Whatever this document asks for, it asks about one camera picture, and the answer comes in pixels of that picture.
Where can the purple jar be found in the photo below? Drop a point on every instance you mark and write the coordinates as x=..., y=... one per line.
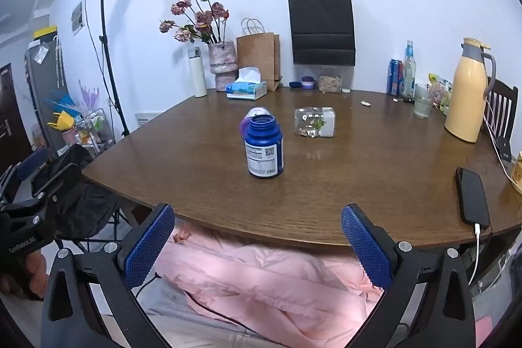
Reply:
x=308, y=84

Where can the dark wooden door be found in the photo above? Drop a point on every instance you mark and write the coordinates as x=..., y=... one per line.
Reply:
x=12, y=107

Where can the clear glass bottle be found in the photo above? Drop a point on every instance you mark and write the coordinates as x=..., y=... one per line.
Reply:
x=408, y=79

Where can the colourful snack packets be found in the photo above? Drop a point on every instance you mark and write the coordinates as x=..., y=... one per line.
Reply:
x=442, y=91

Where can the white thermos bottle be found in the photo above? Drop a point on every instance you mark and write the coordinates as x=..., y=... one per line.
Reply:
x=198, y=75

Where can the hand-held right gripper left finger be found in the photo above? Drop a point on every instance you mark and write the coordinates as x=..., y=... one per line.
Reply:
x=147, y=246

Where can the brown paper bag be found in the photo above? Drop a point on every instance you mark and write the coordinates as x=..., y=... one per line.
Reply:
x=259, y=54

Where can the dark wooden chair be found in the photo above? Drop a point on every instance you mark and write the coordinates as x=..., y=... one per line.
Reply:
x=501, y=103

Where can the pink padded jacket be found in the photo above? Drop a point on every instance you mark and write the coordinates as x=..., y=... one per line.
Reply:
x=261, y=282

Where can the metal storage rack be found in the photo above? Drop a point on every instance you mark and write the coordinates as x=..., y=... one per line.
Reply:
x=91, y=132

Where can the clear drinking glass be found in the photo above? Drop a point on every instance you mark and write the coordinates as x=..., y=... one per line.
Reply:
x=423, y=105

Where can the black light stand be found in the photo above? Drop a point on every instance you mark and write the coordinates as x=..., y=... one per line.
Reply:
x=107, y=46

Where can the yellow container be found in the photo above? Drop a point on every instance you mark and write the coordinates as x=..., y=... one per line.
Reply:
x=518, y=168

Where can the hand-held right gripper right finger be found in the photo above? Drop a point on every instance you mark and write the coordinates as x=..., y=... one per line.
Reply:
x=367, y=250

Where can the white wall socket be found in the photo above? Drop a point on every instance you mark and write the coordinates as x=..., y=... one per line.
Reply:
x=144, y=119

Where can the blue tissue box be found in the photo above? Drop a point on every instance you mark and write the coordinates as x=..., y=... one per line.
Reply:
x=244, y=91

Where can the person's left hand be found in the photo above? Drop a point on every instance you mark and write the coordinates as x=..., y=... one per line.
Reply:
x=30, y=270

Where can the small blue cap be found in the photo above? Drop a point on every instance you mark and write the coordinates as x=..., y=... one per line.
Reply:
x=294, y=84

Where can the blue pill bottle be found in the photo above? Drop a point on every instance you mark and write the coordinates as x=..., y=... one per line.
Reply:
x=264, y=152

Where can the grey refrigerator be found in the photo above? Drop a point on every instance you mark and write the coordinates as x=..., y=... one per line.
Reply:
x=43, y=87

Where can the pink marbled vase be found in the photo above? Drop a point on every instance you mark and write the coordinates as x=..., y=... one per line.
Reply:
x=222, y=62

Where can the black power adapter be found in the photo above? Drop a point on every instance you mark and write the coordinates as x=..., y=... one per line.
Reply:
x=504, y=148

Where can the clear container of grains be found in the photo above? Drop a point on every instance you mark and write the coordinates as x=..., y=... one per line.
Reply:
x=330, y=83

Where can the yellow thermos jug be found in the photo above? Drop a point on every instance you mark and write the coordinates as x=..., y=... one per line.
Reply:
x=465, y=95

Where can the wall paper sheet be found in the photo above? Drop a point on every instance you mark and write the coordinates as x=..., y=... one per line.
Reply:
x=78, y=18

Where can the dried pink flower bouquet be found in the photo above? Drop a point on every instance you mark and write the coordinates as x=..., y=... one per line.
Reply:
x=202, y=20

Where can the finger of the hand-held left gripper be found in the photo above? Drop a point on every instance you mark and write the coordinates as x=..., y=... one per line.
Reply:
x=53, y=185

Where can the blue drink can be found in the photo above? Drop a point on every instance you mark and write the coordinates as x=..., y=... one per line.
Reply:
x=394, y=78

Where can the yellow box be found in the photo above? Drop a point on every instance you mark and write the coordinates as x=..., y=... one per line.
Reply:
x=45, y=33

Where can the black paper bag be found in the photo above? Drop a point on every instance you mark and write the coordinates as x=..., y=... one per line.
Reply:
x=322, y=17

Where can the black cloth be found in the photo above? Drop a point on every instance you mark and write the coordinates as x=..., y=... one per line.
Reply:
x=89, y=201

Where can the purple bottle lid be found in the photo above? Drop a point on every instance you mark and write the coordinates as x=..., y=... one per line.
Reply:
x=251, y=114

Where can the black smartphone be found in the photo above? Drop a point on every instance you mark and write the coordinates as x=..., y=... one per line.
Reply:
x=473, y=197

